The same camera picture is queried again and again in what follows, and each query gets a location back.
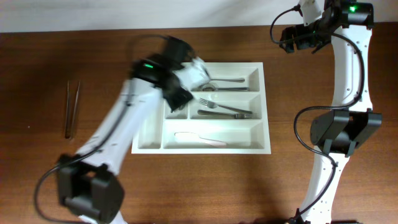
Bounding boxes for silver tablespoon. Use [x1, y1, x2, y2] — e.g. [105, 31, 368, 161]
[200, 84, 249, 91]
[208, 78, 245, 83]

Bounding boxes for silver fork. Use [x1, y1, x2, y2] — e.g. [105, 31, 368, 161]
[199, 98, 252, 114]
[197, 110, 253, 119]

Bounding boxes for pink white spoon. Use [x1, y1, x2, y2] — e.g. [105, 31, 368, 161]
[174, 132, 227, 148]

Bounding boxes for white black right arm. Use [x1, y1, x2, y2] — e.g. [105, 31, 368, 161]
[277, 1, 382, 223]

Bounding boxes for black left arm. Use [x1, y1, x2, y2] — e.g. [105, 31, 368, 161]
[53, 36, 208, 223]

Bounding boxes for white plastic cutlery tray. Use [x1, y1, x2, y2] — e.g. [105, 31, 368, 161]
[131, 62, 271, 154]

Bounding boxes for black right camera cable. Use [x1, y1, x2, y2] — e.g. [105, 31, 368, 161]
[269, 4, 365, 223]

